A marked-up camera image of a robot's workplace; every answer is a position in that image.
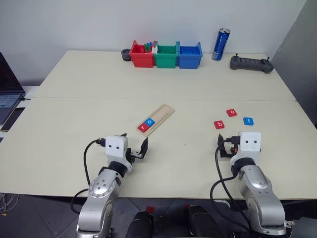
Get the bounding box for white side desk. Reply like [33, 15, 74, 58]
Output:
[0, 85, 42, 139]

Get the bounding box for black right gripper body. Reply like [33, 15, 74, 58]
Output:
[224, 142, 240, 157]

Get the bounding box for black smartphone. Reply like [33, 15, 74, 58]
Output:
[0, 107, 26, 132]

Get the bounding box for dark laptop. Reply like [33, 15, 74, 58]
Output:
[0, 52, 26, 126]

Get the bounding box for blue toy bricks pile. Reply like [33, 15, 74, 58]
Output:
[180, 48, 199, 56]

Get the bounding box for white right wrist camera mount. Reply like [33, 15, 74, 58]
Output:
[230, 131, 263, 166]

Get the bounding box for green plastic bin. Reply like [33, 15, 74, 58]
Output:
[153, 41, 179, 68]

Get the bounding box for white loose cables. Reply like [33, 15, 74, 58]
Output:
[0, 193, 19, 219]

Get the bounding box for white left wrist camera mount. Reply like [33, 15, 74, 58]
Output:
[105, 135, 129, 165]

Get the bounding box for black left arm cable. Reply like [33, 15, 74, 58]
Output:
[71, 137, 107, 214]

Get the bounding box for wooden letter tray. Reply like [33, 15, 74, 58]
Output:
[137, 104, 176, 136]

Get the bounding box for blue drink can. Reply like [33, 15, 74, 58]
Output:
[211, 28, 231, 61]

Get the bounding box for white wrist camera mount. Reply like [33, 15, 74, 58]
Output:
[230, 131, 263, 166]
[105, 135, 129, 165]

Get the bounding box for red plastic bin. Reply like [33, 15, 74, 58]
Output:
[130, 40, 155, 68]

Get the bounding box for blue plastic bin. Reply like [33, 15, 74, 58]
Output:
[178, 42, 203, 69]

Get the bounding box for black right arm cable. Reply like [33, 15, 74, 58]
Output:
[210, 135, 251, 225]

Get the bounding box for grey remote controller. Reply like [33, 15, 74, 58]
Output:
[230, 54, 275, 74]

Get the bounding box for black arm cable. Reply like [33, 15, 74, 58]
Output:
[71, 137, 107, 214]
[210, 135, 251, 225]

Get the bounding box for dark rounded shape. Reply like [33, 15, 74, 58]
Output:
[187, 204, 221, 238]
[126, 210, 154, 238]

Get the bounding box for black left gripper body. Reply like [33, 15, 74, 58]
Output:
[125, 147, 145, 165]

